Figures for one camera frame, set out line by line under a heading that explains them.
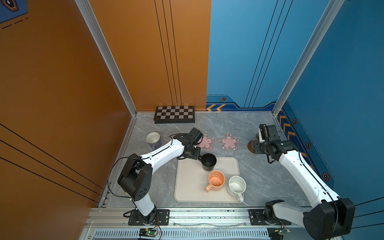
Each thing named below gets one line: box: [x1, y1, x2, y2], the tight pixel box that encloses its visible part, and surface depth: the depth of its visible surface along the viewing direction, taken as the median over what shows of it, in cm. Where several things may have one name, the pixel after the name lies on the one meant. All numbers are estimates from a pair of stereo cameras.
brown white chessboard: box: [153, 105, 195, 124], surface depth 118 cm
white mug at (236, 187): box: [227, 175, 247, 203], surface depth 78 cm
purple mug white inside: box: [146, 131, 161, 150], surface depth 98 cm
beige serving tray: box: [174, 157, 240, 203], surface depth 87 cm
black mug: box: [198, 153, 217, 171], surface depth 87 cm
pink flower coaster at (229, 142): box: [218, 133, 240, 152], surface depth 104 cm
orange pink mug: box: [205, 170, 226, 193], surface depth 80 cm
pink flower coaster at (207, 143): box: [196, 133, 216, 151], surface depth 104 cm
